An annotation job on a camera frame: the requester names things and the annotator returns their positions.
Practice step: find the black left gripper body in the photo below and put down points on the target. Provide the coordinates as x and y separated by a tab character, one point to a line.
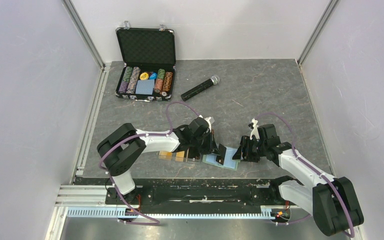
203	143

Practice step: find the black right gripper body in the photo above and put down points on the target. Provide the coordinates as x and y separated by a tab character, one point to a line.
260	146

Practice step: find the green card holder wallet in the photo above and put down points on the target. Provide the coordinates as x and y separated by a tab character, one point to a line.
227	162

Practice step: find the clear acrylic card tray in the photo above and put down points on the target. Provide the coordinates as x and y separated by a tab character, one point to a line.
188	156

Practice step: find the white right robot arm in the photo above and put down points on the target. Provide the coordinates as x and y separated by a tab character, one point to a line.
331	201

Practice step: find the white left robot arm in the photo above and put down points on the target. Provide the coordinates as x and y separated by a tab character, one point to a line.
120	150

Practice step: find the gold credit card stack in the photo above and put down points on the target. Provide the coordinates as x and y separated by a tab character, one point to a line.
179	156

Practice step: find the orange credit card stack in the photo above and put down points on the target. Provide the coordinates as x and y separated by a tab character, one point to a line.
164	155

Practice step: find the blue playing card deck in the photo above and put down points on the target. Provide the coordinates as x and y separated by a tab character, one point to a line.
145	87

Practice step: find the black handheld microphone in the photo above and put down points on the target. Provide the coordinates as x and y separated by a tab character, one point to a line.
212	81

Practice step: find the black poker chip case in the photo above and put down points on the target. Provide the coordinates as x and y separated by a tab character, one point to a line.
148	54

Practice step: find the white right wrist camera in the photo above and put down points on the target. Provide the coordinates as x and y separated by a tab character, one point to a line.
254	134

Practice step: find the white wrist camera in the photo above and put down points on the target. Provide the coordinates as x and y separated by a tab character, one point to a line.
210	120
254	134

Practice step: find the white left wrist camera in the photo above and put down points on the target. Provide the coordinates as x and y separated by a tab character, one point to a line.
210	120

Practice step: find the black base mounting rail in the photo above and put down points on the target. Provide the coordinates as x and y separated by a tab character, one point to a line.
203	196

